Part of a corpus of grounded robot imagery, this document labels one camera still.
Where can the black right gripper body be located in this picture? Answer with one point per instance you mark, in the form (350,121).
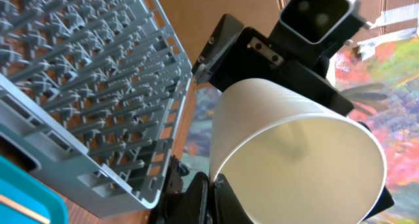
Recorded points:
(287,60)

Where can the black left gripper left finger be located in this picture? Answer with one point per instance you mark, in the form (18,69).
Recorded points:
(178,207)

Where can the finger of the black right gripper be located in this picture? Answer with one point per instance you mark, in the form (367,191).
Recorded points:
(384,201)
(223,37)

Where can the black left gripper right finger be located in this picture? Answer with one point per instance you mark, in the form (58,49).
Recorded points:
(226,208)

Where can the white bowl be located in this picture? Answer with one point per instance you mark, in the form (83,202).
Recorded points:
(289,159)

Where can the wooden chopstick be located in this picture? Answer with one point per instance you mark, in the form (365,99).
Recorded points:
(23,210)

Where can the grey dishwasher rack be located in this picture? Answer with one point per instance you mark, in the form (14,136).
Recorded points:
(92,92)

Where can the teal plastic tray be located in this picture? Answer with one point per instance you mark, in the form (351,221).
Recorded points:
(22,189)

